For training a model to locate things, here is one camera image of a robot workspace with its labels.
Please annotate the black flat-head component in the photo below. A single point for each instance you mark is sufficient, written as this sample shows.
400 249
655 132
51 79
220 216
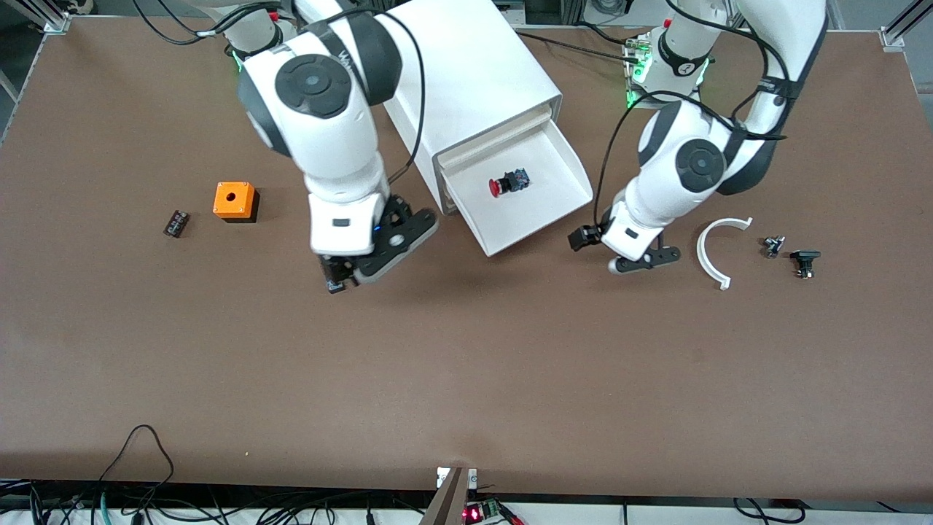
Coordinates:
805 257

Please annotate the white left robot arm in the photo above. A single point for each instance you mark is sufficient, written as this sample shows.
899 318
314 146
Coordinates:
700 164

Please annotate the red push button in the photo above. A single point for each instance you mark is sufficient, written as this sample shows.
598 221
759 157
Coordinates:
506 182

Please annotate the small black silver component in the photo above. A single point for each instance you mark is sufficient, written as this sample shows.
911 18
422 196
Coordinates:
773 246

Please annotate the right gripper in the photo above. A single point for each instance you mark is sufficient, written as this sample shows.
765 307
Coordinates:
335 273

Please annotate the green push button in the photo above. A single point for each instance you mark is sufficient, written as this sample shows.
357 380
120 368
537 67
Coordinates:
335 289

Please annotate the white mount bracket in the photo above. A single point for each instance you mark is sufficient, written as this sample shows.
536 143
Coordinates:
441 477

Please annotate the small black contact block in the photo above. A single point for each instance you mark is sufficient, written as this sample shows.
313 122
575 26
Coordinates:
177 223

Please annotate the grey camera mount pole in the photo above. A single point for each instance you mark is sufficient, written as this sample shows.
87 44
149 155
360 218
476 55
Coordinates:
448 503

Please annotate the orange button enclosure box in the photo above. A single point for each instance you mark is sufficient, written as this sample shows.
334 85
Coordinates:
244 204

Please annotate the aluminium frame profile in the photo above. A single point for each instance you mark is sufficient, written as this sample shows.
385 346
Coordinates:
893 36
55 22

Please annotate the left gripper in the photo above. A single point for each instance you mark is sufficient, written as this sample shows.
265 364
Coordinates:
587 236

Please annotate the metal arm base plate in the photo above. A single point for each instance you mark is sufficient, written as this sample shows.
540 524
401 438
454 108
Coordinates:
630 87

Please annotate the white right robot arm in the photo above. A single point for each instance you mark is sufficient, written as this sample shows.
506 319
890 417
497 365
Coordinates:
313 84

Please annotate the white plastic drawer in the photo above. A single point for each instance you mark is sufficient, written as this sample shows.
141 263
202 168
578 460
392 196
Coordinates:
539 211
496 140

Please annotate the circuit board with red light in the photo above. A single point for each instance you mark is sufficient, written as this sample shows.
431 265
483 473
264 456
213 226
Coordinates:
474 514

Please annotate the white curved plastic piece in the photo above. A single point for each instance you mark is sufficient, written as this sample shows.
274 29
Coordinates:
702 255

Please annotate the white drawer cabinet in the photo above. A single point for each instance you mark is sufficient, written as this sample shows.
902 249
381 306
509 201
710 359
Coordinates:
474 65

